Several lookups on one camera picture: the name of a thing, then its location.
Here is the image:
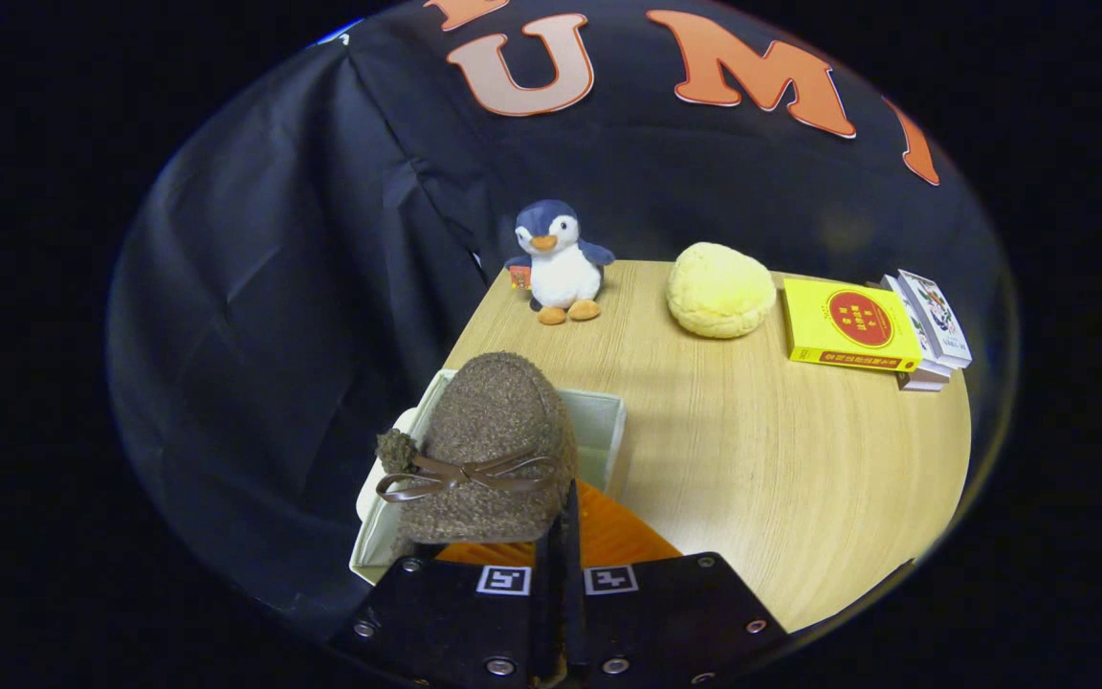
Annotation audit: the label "penguin plush toy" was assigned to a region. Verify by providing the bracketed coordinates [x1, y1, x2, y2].
[503, 199, 616, 326]

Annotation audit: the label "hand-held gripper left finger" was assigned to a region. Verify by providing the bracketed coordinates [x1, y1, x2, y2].
[329, 522, 566, 689]

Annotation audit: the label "yellow bun-shaped plush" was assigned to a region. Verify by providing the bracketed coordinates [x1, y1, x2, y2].
[666, 242, 778, 340]

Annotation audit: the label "black backdrop cloth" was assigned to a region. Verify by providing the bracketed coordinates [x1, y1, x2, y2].
[109, 0, 1016, 637]

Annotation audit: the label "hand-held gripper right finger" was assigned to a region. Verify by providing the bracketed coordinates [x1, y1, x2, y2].
[565, 478, 789, 689]

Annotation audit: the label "yellow book with red circle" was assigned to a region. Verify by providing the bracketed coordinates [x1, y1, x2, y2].
[782, 278, 923, 373]

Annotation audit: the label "brown fuzzy shoe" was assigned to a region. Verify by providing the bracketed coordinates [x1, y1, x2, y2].
[376, 351, 579, 546]

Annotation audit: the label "beige fabric storage box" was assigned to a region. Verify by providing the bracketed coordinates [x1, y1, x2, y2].
[350, 368, 628, 587]

